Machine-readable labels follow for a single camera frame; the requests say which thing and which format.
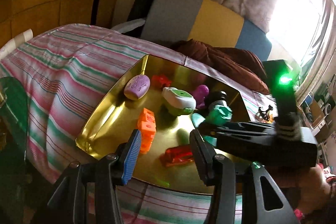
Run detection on green plastic boot cup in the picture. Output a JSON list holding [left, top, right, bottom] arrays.
[[191, 103, 234, 147]]

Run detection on clear jar black lid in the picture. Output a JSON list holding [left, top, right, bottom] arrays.
[[205, 91, 228, 111]]

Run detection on red metallic capsule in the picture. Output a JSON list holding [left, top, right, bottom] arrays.
[[160, 144, 194, 167]]

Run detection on orange connected cube blocks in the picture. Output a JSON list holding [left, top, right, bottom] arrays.
[[137, 108, 157, 154]]

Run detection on brown blanket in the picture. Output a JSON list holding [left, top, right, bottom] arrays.
[[170, 39, 270, 95]]

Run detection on magenta perforated toy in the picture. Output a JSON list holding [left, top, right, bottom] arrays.
[[191, 85, 210, 109]]

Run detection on green white sharpener toy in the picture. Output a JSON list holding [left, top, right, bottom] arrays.
[[162, 87, 197, 117]]

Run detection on purple oval soap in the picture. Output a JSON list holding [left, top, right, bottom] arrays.
[[123, 75, 150, 101]]

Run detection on striped bed sheet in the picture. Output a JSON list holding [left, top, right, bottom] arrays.
[[0, 23, 276, 224]]

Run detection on gold metal tray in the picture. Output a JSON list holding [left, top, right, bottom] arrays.
[[75, 55, 250, 195]]

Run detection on small red gear toy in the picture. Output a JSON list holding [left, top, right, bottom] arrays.
[[150, 75, 172, 90]]

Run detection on grey yellow blue cushion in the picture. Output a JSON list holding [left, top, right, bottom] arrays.
[[141, 0, 272, 61]]

